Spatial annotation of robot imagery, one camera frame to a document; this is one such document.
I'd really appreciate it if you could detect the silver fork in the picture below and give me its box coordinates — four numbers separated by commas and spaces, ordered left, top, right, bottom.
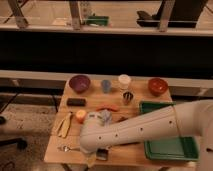
58, 146, 80, 152

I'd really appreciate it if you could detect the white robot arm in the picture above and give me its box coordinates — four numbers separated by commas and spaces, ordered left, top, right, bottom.
79, 100, 213, 171

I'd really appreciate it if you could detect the blue plastic cup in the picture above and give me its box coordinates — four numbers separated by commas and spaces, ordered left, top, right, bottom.
101, 80, 111, 93

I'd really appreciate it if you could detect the white paper cup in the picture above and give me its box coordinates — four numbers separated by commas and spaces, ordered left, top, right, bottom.
118, 74, 131, 90

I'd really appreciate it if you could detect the purple bowl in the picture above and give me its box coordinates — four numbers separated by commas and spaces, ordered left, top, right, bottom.
69, 75, 91, 93

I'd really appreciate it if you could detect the crumpled blue-grey cloth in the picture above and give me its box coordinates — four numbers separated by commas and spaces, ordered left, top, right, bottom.
100, 109, 112, 125

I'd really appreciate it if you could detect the black rectangular block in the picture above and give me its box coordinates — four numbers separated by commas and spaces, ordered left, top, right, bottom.
66, 98, 86, 106

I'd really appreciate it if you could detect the bunch of dark grapes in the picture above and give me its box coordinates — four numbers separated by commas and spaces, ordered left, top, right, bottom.
117, 117, 128, 122

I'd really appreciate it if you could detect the orange fruit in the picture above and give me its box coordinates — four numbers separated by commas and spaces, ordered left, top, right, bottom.
75, 110, 87, 124

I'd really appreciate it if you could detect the red-brown bowl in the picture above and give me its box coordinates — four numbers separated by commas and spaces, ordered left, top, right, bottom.
148, 78, 168, 96

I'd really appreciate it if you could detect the yellow banana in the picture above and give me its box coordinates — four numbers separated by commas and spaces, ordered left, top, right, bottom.
55, 112, 73, 138

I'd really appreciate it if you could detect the green object on shelf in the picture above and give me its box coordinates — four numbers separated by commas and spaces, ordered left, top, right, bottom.
85, 15, 109, 26

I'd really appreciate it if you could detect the green plastic tray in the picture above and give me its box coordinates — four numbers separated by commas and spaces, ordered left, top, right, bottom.
138, 100, 200, 163

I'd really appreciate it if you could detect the black object on shelf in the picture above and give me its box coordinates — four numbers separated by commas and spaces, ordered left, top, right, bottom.
137, 0, 208, 28

